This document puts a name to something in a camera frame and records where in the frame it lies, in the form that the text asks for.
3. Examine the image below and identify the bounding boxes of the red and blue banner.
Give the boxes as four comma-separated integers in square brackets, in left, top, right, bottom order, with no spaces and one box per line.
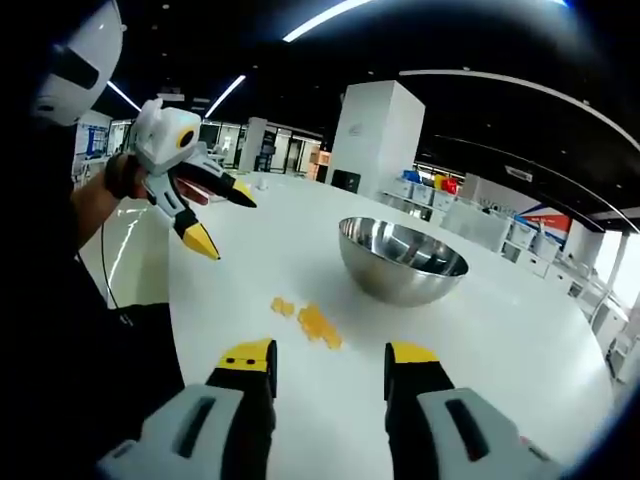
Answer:
[513,209,574,239]

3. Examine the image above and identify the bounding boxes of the thin black cable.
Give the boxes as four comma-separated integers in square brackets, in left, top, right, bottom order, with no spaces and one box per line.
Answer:
[99,219,121,309]

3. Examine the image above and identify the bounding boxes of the black box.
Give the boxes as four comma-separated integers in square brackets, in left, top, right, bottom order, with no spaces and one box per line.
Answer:
[330,169,363,194]

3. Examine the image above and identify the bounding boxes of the person's left hand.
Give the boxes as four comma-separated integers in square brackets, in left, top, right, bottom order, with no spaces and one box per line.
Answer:
[103,152,151,201]

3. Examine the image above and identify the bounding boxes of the white low cabinet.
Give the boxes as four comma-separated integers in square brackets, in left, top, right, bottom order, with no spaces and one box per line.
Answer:
[439,198,513,254]

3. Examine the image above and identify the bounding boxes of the white table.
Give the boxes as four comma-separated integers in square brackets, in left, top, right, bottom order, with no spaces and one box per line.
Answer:
[167,172,617,480]

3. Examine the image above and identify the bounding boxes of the person in black clothing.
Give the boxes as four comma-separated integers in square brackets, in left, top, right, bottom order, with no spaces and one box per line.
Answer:
[0,44,187,480]

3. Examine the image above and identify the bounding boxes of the white square column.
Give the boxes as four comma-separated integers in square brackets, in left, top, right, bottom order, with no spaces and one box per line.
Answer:
[330,79,426,199]

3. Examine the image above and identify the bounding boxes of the straight ceiling light strip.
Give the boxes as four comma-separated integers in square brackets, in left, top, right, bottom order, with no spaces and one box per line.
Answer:
[282,0,375,42]
[204,74,247,119]
[106,79,143,113]

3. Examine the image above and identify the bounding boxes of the white worn device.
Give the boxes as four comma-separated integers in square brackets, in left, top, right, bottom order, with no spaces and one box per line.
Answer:
[29,0,127,127]

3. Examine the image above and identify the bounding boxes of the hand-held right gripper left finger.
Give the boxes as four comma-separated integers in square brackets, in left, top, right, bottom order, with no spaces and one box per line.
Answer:
[97,338,279,480]

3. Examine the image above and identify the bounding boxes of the long curved ceiling light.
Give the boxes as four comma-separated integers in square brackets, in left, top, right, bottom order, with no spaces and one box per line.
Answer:
[398,69,640,151]

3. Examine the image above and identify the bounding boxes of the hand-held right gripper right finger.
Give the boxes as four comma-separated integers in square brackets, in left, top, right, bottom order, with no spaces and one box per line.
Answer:
[383,341,566,480]

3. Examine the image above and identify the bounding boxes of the stainless steel bowl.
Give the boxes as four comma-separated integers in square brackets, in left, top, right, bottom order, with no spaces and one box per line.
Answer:
[338,216,470,308]

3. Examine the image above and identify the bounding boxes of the pile of yellow QQ candies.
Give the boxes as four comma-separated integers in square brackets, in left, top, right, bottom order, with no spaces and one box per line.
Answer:
[270,296,345,352]

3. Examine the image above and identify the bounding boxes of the white storage shelf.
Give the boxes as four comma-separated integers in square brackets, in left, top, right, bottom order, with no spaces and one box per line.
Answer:
[382,177,457,221]

